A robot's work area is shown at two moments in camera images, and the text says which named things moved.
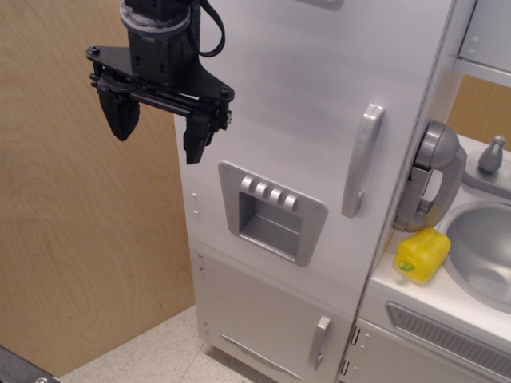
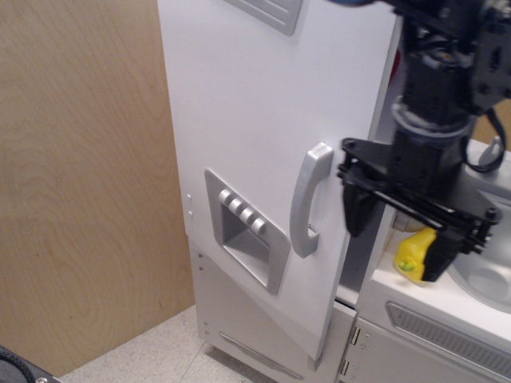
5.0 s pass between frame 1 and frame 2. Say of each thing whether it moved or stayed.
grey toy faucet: stayed
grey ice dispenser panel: moved
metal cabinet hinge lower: stayed
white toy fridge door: moved
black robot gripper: moved
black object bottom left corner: stayed
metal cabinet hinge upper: stayed
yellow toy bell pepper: stayed
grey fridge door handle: moved
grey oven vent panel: stayed
